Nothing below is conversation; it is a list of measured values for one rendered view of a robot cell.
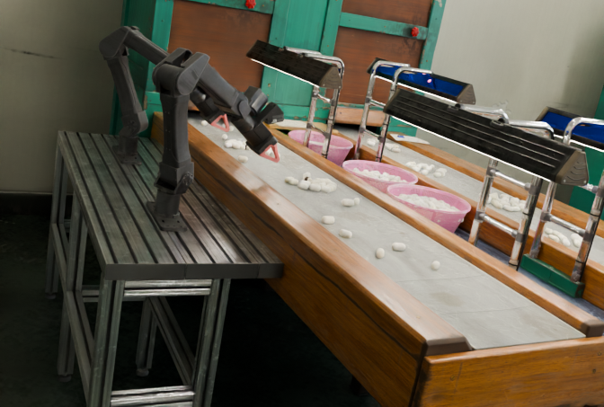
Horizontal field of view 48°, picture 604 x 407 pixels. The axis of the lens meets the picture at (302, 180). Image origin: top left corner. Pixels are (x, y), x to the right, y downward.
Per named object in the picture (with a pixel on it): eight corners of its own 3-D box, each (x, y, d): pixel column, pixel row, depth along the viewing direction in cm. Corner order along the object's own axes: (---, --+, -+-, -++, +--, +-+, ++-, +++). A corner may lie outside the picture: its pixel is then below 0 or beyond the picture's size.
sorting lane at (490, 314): (473, 358, 124) (475, 349, 123) (180, 124, 276) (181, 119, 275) (583, 345, 138) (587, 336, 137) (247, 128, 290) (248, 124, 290)
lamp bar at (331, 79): (320, 87, 210) (324, 64, 208) (245, 57, 262) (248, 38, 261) (342, 90, 214) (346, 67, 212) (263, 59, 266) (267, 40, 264)
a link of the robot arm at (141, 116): (150, 129, 233) (123, 35, 227) (142, 132, 226) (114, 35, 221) (134, 133, 234) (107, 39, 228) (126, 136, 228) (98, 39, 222)
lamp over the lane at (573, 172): (559, 185, 129) (570, 149, 127) (381, 112, 181) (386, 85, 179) (588, 187, 132) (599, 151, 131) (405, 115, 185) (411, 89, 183)
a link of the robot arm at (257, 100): (251, 98, 204) (236, 70, 195) (273, 104, 200) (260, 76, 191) (229, 126, 200) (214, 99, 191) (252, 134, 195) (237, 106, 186)
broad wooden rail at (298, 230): (403, 433, 122) (426, 341, 117) (147, 154, 274) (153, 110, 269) (454, 424, 127) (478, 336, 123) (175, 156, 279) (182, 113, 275)
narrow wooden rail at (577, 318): (574, 373, 140) (590, 325, 137) (245, 143, 292) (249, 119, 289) (591, 370, 142) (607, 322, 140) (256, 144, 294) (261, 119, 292)
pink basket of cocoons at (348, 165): (383, 213, 220) (389, 185, 218) (322, 188, 236) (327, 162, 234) (426, 204, 240) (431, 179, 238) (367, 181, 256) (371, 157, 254)
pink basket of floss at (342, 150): (337, 174, 259) (341, 151, 257) (274, 158, 267) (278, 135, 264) (356, 163, 283) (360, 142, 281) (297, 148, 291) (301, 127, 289)
